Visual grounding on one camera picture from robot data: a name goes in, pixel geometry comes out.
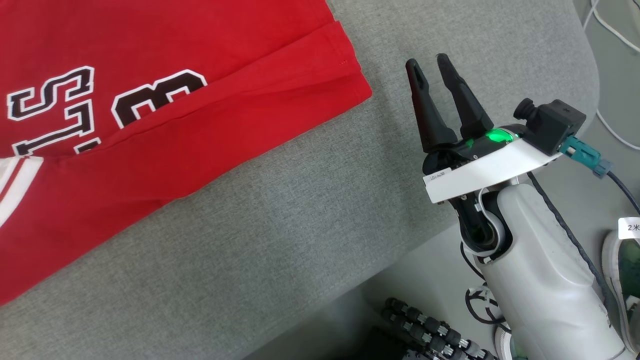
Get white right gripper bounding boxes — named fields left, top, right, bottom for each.
left=405, top=53, right=564, bottom=205

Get red basketball jersey white trim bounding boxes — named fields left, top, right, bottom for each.
left=0, top=0, right=374, bottom=307

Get grey fabric sofa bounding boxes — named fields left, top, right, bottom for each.
left=0, top=0, right=601, bottom=360

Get white green sneaker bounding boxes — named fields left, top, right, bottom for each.
left=601, top=230, right=640, bottom=353

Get teal right camera connector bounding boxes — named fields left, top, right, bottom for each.
left=559, top=135, right=614, bottom=179

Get white floor cable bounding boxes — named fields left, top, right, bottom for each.
left=582, top=0, right=640, bottom=54
left=595, top=107, right=640, bottom=151

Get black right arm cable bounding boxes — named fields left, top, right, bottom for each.
left=527, top=171, right=617, bottom=328

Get black right camera cable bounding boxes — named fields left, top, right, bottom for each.
left=606, top=170, right=640, bottom=217

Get white paper cable tag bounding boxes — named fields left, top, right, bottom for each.
left=618, top=217, right=640, bottom=240

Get black segmented cable conduit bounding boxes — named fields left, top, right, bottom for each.
left=381, top=297, right=498, bottom=360

